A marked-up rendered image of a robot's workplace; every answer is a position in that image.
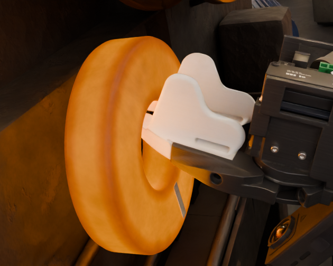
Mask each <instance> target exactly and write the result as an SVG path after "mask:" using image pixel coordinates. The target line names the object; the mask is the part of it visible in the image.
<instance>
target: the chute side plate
mask: <svg viewBox="0 0 333 266"><path fill-rule="evenodd" d="M270 207H271V204H269V203H266V202H264V201H261V200H259V199H254V198H247V197H242V201H241V203H240V207H239V210H238V214H237V215H236V218H235V222H234V226H233V229H232V232H231V235H230V238H229V242H228V246H227V249H226V252H225V256H224V259H223V263H222V265H221V266H255V264H256V259H257V255H258V250H259V247H260V243H261V239H262V236H263V232H264V228H265V225H266V221H267V217H268V214H269V211H270Z"/></svg>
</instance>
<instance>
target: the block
mask: <svg viewBox="0 0 333 266"><path fill-rule="evenodd" d="M218 34H219V41H220V49H221V56H222V61H223V68H224V76H225V84H226V87H227V88H230V89H233V90H237V91H242V92H245V93H249V92H262V89H263V84H264V79H265V74H266V71H267V69H268V67H269V65H270V63H271V62H273V61H276V62H278V61H279V58H280V53H281V48H282V44H283V39H284V35H290V36H293V34H292V18H291V12H290V10H289V8H288V7H286V6H272V7H261V8H250V9H240V10H233V11H231V12H229V13H228V14H227V15H226V16H225V18H224V19H223V20H222V21H221V22H220V23H219V27H218Z"/></svg>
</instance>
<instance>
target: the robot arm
mask: <svg viewBox="0 0 333 266"><path fill-rule="evenodd" d="M300 44H301V45H306V46H311V47H315V48H321V49H326V50H331V51H333V44H332V43H327V42H321V41H316V40H310V39H305V38H301V37H296V36H290V35H284V39H283V44H282V48H281V53H280V58H279V61H278V62H276V61H273V62H271V63H270V65H269V67H268V69H267V71H266V74H265V79H264V84H263V89H262V94H261V96H260V97H257V99H256V102H255V100H254V99H253V98H252V97H251V96H250V95H249V94H247V93H245V92H242V91H237V90H233V89H230V88H227V87H225V86H224V85H223V84H222V82H221V80H220V77H219V75H218V72H217V69H216V66H215V63H214V61H213V59H212V58H211V57H209V56H207V55H205V54H202V53H192V54H189V55H187V56H186V57H185V58H184V59H183V61H182V63H181V65H180V68H179V71H178V73H176V74H173V75H171V76H169V77H168V78H167V80H166V82H165V84H164V87H163V89H162V92H161V95H160V97H159V100H158V101H153V102H152V103H151V104H150V106H149V107H148V109H147V112H146V114H145V117H144V121H143V127H142V136H141V138H142V139H143V140H145V141H146V142H147V143H148V144H149V145H150V146H151V147H152V148H154V149H155V150H156V151H158V152H159V153H160V154H162V155H163V156H165V157H166V158H168V159H170V161H171V163H172V165H174V166H175V167H177V168H179V169H181V170H182V171H184V172H186V173H187V174H189V175H191V176H192V177H194V178H196V179H197V180H199V181H201V182H202V183H204V184H206V185H208V186H210V187H212V188H214V189H217V190H219V191H222V192H225V193H228V194H232V195H236V196H240V197H247V198H254V199H257V200H261V201H264V202H266V203H269V204H271V205H273V204H274V203H275V202H277V203H282V204H291V205H301V207H300V208H298V209H297V210H296V211H295V212H294V213H293V214H291V215H289V216H288V217H286V218H285V219H283V220H282V221H281V222H280V223H279V224H278V225H277V226H276V227H275V228H274V229H273V231H272V232H271V235H270V237H269V240H268V247H269V250H268V253H267V256H266V260H265V265H267V266H319V265H320V264H322V263H323V262H324V261H326V260H327V259H328V258H330V257H331V256H332V255H333V64H330V63H324V62H320V65H319V69H318V70H317V69H312V68H308V67H307V65H308V61H309V57H310V53H304V52H299V47H300ZM247 138H248V139H249V146H250V147H251V149H250V150H248V151H246V152H242V151H239V149H240V148H241V146H242V145H243V143H244V141H246V140H247Z"/></svg>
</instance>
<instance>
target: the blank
mask: <svg viewBox="0 0 333 266"><path fill-rule="evenodd" d="M180 65H181V64H180V62H179V60H178V58H177V56H176V55H175V53H174V52H173V51H172V49H171V48H170V47H169V46H168V45H167V44H166V43H165V42H163V41H162V40H160V39H157V38H155V37H152V36H140V37H130V38H124V39H114V40H109V41H107V42H105V43H103V44H101V45H100V46H98V47H97V48H95V49H94V50H93V51H92V52H91V53H90V54H89V55H88V57H87V58H86V60H85V61H84V63H83V64H82V66H81V68H80V70H79V72H78V74H77V77H76V79H75V82H74V84H73V87H72V91H71V95H70V99H69V103H68V109H67V115H66V125H65V132H64V157H65V165H66V174H67V181H68V186H69V191H70V196H71V199H72V202H73V206H74V208H75V211H76V213H77V216H78V218H79V221H80V223H81V224H82V226H83V228H84V229H85V231H86V232H87V234H88V235H89V236H90V237H91V238H92V239H93V240H94V241H95V242H96V243H97V244H98V245H100V246H101V247H102V248H104V249H106V250H108V251H111V252H118V253H130V254H142V255H154V254H157V253H159V252H162V251H163V250H165V249H166V248H167V247H168V246H169V245H170V244H171V243H172V242H173V241H174V239H175V238H176V237H177V235H178V233H179V231H180V229H181V227H182V225H183V223H184V219H185V218H186V214H187V211H188V208H189V204H190V200H191V195H192V189H193V183H194V177H192V176H191V175H189V174H187V173H186V172H184V171H182V170H181V169H179V168H177V167H175V166H174V165H172V163H171V161H170V159H168V158H166V157H165V156H163V155H162V154H160V153H159V152H158V151H156V150H155V149H154V148H152V147H151V146H150V145H149V144H148V143H147V142H146V141H145V140H143V155H142V152H141V136H142V127H143V121H144V117H145V114H146V112H147V109H148V107H149V106H150V104H151V103H152V102H153V101H158V100H159V97H160V95H161V92H162V89H163V87H164V84H165V82H166V80H167V78H168V77H169V76H171V75H173V74H176V73H178V71H179V68H180Z"/></svg>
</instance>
